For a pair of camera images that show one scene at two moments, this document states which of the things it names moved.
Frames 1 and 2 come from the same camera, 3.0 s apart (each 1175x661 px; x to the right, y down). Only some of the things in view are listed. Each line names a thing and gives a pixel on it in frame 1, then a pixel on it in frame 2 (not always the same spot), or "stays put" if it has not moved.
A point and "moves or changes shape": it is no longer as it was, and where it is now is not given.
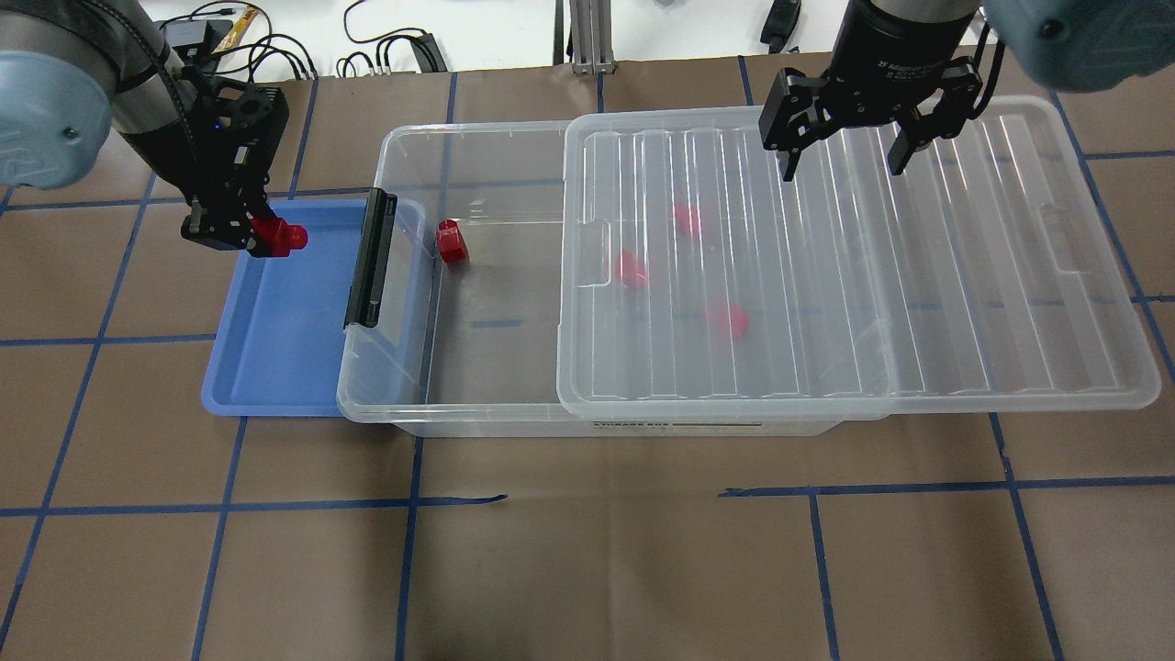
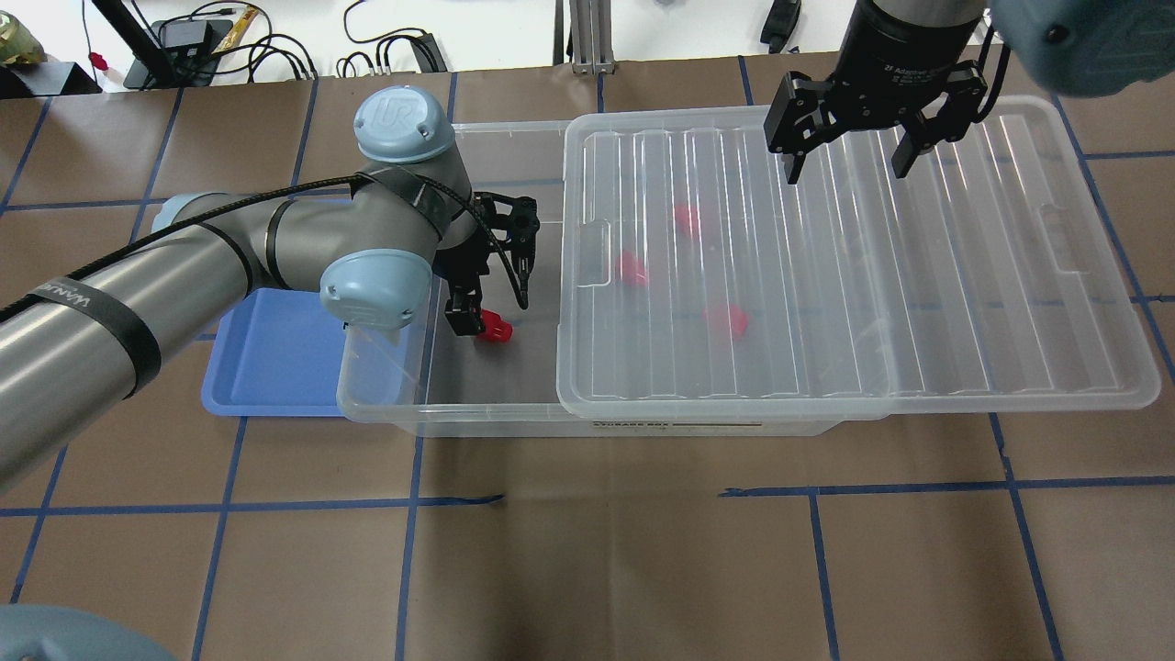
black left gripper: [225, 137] → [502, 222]
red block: [689, 219] stays put
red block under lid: [631, 269] stays put
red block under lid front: [725, 322] stays put
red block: [280, 237] moves or changes shape
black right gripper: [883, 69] stays put
